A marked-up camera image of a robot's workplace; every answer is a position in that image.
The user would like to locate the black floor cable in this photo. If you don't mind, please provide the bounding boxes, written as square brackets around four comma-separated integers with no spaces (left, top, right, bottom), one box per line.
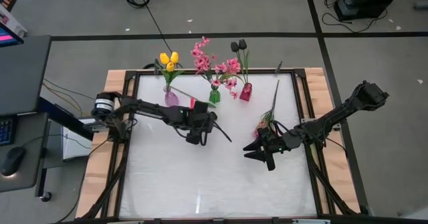
[124,0,175,54]

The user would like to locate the black caster wheel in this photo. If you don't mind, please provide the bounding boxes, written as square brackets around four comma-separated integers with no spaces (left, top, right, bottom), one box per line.
[39,190,54,203]

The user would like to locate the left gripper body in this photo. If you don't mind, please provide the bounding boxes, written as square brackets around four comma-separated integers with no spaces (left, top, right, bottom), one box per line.
[185,100,219,146]

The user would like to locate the red glass vase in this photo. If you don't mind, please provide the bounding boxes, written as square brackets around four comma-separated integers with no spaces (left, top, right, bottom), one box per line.
[239,82,253,102]

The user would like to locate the yellow artificial tulip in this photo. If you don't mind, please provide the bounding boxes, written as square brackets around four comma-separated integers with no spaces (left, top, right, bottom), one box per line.
[158,52,172,91]
[165,62,185,91]
[169,51,181,91]

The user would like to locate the yellow wires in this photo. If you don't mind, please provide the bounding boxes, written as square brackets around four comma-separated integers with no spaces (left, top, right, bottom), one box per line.
[42,78,96,118]

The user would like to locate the purple glass vase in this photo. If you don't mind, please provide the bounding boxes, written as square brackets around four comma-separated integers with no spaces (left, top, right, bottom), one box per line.
[163,85,180,108]

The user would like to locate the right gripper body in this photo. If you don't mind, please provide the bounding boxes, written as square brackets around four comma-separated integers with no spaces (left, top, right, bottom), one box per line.
[257,126,289,173]

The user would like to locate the dark gray desk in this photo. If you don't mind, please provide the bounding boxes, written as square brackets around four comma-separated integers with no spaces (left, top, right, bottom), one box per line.
[0,35,51,193]

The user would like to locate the black keyboard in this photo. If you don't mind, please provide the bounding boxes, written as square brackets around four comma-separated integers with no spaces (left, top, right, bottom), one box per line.
[0,116,15,147]

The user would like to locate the black aluminum table frame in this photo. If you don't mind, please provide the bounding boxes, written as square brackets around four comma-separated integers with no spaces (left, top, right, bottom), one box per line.
[76,67,372,224]

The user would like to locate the black artificial tulip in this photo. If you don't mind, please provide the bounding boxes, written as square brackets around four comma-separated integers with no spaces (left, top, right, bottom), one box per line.
[229,41,250,86]

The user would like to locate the pink artificial flower spray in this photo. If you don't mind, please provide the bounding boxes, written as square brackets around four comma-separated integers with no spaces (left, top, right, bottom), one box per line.
[210,57,242,100]
[253,80,281,138]
[190,35,218,94]

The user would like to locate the black computer mouse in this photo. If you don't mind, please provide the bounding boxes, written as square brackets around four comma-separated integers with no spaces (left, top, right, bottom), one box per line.
[0,146,27,177]

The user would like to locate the green glass vase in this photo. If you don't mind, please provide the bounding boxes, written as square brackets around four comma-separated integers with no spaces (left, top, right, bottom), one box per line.
[209,87,222,104]

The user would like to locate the desk computer monitor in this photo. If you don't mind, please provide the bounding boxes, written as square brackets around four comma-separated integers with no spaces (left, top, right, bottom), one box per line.
[0,20,25,48]

